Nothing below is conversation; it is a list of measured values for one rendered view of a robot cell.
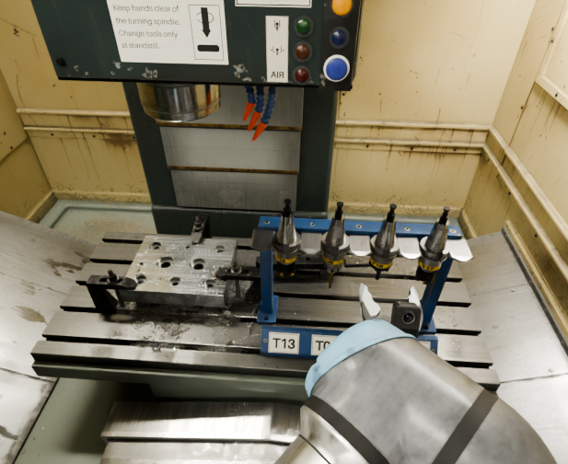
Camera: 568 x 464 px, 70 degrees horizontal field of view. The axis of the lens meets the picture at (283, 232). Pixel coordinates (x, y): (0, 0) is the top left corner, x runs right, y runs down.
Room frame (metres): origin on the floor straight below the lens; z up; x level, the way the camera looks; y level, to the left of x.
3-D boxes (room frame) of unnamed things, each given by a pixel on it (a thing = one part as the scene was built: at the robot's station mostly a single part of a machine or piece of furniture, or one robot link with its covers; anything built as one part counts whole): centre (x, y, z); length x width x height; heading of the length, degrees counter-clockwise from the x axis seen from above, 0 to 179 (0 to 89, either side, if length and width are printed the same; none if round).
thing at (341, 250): (0.70, -0.12, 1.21); 0.06 x 0.06 x 0.03
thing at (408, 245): (0.68, -0.28, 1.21); 0.07 x 0.05 x 0.01; 176
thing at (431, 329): (0.73, -0.40, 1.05); 0.10 x 0.05 x 0.30; 176
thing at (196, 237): (1.01, 0.27, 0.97); 0.13 x 0.03 x 0.15; 176
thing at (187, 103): (0.81, 0.21, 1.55); 0.16 x 0.16 x 0.12
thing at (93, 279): (0.77, 0.47, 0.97); 0.13 x 0.03 x 0.15; 86
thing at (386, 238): (0.69, -0.23, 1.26); 0.04 x 0.04 x 0.07
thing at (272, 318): (0.76, 0.04, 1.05); 0.10 x 0.05 x 0.30; 176
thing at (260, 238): (0.71, 0.05, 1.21); 0.07 x 0.05 x 0.01; 176
